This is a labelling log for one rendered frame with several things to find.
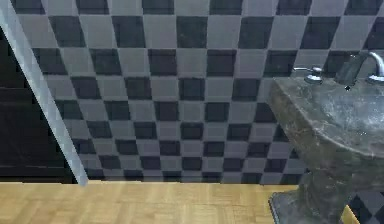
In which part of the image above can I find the chrome sink faucet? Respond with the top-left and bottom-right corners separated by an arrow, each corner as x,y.
334,50 -> 384,86

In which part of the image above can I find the chrome faucet handle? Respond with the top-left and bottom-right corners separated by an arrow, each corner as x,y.
293,65 -> 324,85

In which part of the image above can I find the grey marble pedestal sink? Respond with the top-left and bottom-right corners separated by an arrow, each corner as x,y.
266,75 -> 384,224

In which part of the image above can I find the pale grey door frame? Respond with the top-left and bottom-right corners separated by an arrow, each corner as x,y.
0,0 -> 90,187

